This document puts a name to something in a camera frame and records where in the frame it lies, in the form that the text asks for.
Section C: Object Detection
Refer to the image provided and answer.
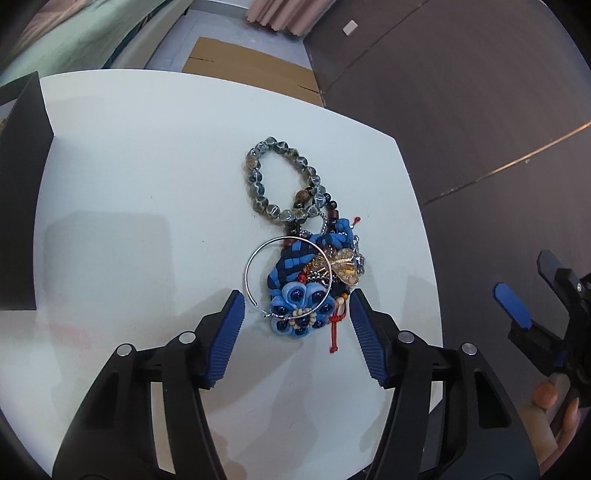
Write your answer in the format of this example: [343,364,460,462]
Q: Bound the silver hoop bangle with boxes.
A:
[242,235,334,320]

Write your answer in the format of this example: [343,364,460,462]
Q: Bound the grey-blue bead bracelet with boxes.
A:
[243,135,329,226]

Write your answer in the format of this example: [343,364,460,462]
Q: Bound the green bed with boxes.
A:
[1,1,191,85]

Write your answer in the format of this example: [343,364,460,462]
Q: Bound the pink curtain right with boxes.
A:
[245,0,335,37]

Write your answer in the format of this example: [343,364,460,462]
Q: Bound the flat brown cardboard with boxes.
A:
[182,37,324,106]

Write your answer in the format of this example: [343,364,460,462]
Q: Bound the blue flower braided ornament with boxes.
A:
[266,218,360,339]

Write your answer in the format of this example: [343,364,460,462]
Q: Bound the white wall socket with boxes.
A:
[342,20,358,36]

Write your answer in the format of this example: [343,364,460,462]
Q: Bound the black jewelry box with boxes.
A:
[1,72,54,311]

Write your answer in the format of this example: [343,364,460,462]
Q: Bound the gold dragonfly brooch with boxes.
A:
[303,246,366,287]

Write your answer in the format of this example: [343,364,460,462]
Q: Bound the red knotted cord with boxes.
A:
[327,214,363,354]

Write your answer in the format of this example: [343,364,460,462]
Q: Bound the right hand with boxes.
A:
[517,373,585,475]

